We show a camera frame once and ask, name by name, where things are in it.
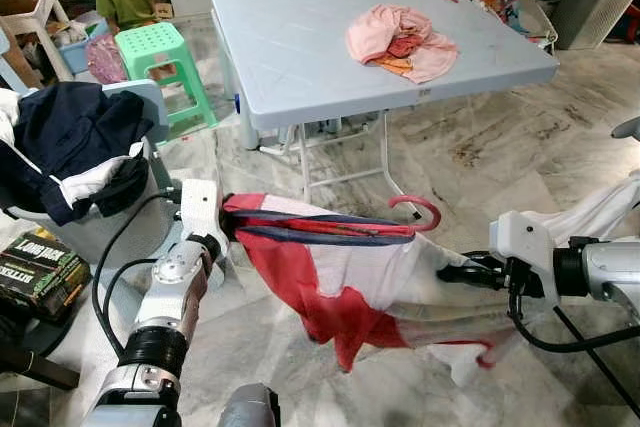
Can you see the white side table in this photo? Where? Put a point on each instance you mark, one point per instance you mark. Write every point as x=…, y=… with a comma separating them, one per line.
x=40, y=7

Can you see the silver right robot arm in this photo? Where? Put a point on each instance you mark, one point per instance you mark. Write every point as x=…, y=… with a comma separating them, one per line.
x=610, y=272

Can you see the grey left robot leg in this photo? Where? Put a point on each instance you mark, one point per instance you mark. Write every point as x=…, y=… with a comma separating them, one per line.
x=248, y=409

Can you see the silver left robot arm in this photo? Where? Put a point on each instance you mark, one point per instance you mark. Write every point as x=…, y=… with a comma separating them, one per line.
x=165, y=297

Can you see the black printed cardboard box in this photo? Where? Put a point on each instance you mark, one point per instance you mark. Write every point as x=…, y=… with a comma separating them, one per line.
x=40, y=272

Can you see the pink bag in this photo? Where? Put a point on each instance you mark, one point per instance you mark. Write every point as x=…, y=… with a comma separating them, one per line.
x=105, y=62

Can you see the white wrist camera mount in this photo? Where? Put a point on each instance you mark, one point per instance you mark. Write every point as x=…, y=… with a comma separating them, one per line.
x=200, y=209
x=525, y=242

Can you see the light blue child chair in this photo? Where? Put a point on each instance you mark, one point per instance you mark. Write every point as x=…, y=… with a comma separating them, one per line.
x=152, y=117

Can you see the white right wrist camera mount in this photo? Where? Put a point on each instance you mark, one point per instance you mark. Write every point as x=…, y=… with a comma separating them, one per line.
x=525, y=242

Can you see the white cloth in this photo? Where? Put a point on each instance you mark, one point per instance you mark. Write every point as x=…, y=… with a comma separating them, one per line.
x=600, y=212

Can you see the light blue folding table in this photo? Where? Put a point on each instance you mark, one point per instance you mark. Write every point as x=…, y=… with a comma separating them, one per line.
x=300, y=47

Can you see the pink clothes heap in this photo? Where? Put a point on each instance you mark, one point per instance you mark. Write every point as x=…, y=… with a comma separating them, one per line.
x=380, y=32

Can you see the cartoon print bag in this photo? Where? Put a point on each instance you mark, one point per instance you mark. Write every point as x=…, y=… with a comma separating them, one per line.
x=500, y=2

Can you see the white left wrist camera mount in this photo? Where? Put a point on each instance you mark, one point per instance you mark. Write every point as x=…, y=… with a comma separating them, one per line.
x=200, y=209

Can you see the navy and white clothes pile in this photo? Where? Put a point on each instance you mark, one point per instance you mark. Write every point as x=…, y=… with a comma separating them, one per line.
x=70, y=127

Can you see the red and white shirt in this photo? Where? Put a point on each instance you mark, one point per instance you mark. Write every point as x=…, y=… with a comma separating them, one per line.
x=300, y=267

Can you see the blue plastic basket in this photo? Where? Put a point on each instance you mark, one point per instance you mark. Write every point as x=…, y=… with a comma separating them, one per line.
x=80, y=47

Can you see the green plastic stool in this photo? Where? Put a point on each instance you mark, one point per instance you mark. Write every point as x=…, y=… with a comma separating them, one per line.
x=150, y=42

